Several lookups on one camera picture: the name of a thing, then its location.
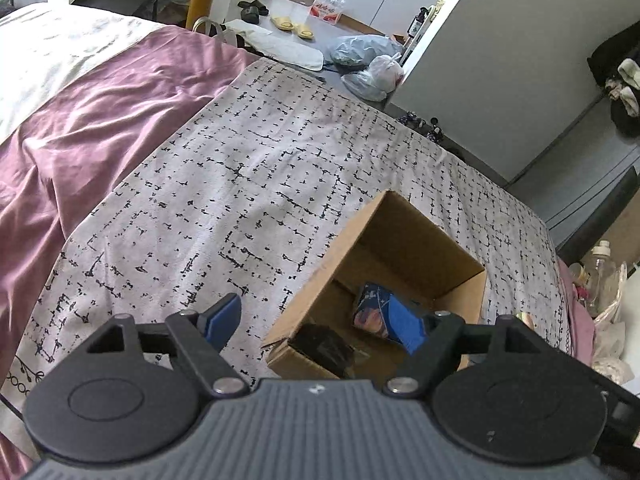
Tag clear plastic bottle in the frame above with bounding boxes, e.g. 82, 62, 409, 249
582, 240, 616, 312

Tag brown cardboard box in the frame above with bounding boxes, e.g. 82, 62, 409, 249
262, 190, 489, 382

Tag black and brown chair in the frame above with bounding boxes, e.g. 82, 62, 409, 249
554, 160, 640, 263

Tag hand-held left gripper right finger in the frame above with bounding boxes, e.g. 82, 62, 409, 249
384, 295, 547, 402

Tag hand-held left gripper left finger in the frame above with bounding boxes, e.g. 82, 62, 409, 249
84, 293, 252, 401

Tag pack of water bottles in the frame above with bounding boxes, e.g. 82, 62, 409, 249
308, 0, 347, 25

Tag small clear jar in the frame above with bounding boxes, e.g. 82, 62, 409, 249
567, 262, 591, 302

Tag white floor mat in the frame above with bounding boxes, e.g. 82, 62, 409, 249
222, 18, 325, 72

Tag bag with white handles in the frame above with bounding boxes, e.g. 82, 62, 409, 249
192, 15, 242, 46

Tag grey plastic bag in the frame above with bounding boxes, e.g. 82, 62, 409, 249
327, 34, 404, 69

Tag cream white blanket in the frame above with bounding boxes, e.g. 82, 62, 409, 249
0, 2, 167, 145

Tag hanging black and white clothes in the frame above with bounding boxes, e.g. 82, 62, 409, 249
587, 25, 640, 139

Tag purple bed sheet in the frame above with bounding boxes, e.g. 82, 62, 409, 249
0, 25, 262, 378

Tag blue patterned soft packet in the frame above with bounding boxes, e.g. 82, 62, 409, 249
351, 281, 427, 347

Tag clear plastic bag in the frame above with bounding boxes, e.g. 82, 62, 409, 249
341, 71, 396, 102

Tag black soft item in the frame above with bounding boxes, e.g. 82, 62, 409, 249
287, 323, 359, 380

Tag dark spray bottle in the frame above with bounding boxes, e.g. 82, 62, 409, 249
407, 7, 429, 39

